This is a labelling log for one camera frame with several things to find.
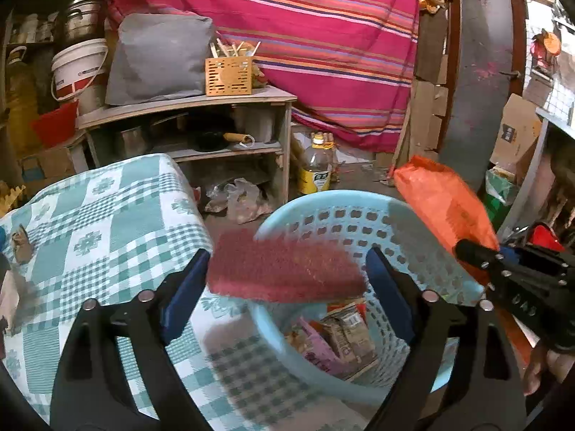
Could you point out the orange plastic bag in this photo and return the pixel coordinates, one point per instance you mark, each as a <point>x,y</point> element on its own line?
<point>444,203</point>

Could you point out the pink plastic wrapper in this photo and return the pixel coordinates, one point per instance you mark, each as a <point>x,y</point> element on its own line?
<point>310,344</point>

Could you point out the steel cooking pot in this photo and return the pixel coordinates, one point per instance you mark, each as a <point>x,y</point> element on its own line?
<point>80,21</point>

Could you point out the green checkered tablecloth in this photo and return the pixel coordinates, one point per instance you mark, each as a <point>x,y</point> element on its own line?
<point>113,232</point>

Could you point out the crumpled brown paper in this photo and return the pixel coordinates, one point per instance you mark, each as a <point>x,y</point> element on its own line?
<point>21,245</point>

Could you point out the right hand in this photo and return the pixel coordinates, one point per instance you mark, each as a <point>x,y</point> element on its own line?
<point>543,359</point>

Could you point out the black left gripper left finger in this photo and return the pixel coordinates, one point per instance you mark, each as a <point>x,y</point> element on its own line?
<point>91,390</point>

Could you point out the light blue laundry basket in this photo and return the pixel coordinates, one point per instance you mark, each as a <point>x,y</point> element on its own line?
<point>356,222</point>

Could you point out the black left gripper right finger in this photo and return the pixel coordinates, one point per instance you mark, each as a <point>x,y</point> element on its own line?
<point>483,390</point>

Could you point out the red plastic bowl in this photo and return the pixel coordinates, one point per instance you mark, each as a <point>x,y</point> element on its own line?
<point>57,126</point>

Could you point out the clear plastic wrapper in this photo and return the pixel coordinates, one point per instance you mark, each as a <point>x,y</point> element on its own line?
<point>241,200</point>

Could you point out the wooden side shelf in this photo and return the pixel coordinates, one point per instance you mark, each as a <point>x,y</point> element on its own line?
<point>199,129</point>

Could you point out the oil bottle yellow label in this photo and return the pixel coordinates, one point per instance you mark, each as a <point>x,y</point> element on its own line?
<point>316,165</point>

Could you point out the white plastic bucket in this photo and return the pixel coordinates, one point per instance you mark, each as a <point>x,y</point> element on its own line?
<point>78,67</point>

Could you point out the pink striped curtain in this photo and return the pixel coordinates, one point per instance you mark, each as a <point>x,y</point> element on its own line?
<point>349,63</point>

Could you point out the cardboard box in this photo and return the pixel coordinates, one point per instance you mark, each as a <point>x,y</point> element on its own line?
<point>48,166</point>

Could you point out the maroon scouring pad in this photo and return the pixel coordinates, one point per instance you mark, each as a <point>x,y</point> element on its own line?
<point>282,269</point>

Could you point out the yellow utensil holder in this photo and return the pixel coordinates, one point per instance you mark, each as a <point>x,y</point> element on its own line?
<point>231,69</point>

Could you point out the camouflage snack bag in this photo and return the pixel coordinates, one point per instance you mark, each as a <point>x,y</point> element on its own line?
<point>348,336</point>

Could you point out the grey cushion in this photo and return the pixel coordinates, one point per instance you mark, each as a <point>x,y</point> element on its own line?
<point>159,57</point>

